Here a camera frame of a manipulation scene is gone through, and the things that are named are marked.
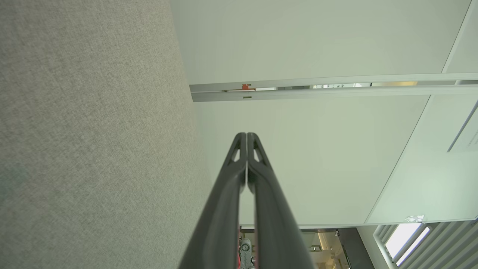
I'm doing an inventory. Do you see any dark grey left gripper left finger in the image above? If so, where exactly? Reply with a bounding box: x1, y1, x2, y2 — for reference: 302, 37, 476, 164
178, 132, 248, 269

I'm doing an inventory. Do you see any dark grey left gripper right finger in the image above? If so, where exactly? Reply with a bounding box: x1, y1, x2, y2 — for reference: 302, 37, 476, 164
247, 132, 316, 269

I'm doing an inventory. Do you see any window with white blinds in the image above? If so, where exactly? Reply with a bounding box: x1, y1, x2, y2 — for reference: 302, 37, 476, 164
373, 220, 478, 269

